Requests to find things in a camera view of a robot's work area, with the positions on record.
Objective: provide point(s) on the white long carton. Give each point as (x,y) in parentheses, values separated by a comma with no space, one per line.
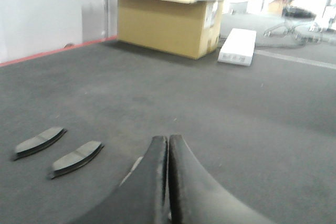
(238,48)

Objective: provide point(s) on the cardboard box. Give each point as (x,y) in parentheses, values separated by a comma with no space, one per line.
(187,30)

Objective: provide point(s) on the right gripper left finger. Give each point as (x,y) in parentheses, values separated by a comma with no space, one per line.
(141,197)

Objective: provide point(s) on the silver chair base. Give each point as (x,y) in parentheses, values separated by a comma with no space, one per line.
(295,17)

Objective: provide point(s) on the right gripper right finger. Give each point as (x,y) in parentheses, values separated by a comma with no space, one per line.
(195,195)

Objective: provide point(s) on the grey brake pad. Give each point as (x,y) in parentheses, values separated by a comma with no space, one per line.
(75,159)
(38,143)

